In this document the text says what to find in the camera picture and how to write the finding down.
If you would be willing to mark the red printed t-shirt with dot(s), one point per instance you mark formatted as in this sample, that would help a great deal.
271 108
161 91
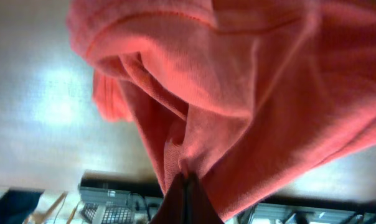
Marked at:
247 95

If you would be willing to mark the dark blue object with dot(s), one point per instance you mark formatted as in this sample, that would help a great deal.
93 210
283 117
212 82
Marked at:
17 205

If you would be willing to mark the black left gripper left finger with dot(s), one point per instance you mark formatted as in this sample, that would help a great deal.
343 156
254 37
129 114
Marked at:
172 209

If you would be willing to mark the grey equipment below table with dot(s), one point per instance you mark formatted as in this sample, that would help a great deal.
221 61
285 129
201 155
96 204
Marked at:
116 201

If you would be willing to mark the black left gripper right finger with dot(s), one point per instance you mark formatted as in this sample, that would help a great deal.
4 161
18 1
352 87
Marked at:
199 209

